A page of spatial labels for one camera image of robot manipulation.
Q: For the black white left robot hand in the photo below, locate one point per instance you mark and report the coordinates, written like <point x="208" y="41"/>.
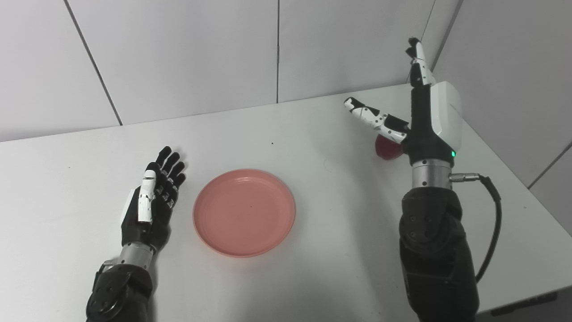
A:
<point x="156" y="219"/>

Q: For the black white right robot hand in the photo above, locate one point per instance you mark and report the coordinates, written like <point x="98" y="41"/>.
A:
<point x="424" y="134"/>

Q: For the red apple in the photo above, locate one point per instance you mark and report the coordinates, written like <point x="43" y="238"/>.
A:
<point x="386" y="151"/>

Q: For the pink round plate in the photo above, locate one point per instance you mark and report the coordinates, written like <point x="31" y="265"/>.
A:
<point x="244" y="212"/>

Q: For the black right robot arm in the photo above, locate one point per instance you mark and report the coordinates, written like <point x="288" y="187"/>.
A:
<point x="438" y="250"/>

